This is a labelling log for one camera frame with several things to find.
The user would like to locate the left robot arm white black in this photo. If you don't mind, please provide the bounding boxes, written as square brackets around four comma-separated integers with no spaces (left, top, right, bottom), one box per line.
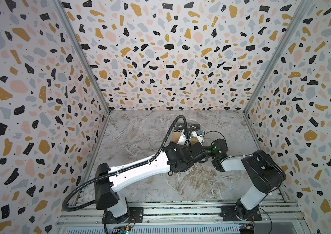
[94,142,209,218]

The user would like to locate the black card top right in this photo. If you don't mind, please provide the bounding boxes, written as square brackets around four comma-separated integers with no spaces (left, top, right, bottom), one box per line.
[187,123,201,132]

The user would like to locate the black card top left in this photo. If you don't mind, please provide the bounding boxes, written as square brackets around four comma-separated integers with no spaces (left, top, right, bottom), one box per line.
[173,123,186,133]

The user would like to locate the black card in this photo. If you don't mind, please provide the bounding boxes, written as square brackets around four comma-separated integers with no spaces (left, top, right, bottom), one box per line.
[173,123,186,133]
[187,123,201,132]

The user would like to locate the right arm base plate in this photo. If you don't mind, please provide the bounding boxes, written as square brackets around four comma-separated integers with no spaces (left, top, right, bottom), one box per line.
[219,205,262,221]

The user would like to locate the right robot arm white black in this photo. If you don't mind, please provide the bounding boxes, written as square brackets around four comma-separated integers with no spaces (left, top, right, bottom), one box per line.
[210,138,286,220]

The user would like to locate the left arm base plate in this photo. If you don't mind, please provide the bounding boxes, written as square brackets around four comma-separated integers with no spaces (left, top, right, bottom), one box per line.
[102,207,144,224]

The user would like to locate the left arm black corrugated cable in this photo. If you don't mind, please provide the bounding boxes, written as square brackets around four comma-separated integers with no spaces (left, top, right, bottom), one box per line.
[62,114,188,213]

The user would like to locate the pink leather card holder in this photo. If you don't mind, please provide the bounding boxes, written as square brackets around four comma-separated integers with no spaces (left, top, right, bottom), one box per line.
[172,132,186,145]

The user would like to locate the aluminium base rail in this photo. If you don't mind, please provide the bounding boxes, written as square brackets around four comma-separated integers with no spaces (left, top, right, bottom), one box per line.
[55,199,306,234]

